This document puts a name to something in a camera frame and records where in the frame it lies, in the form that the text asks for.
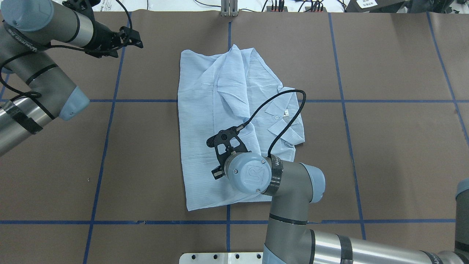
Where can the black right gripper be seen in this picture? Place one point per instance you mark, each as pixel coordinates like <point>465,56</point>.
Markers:
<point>217,172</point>

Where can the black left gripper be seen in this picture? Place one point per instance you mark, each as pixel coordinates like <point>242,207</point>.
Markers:
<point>102,37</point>

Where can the light blue button-up shirt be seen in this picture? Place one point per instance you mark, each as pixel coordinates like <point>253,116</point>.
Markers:
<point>218,92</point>

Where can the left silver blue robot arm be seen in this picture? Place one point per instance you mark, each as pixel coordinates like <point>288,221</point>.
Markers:
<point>30,28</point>

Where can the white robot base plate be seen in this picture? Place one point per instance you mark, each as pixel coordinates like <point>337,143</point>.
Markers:
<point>222,258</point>

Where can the grey aluminium post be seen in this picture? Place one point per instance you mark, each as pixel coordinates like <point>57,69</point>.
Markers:
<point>229,8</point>

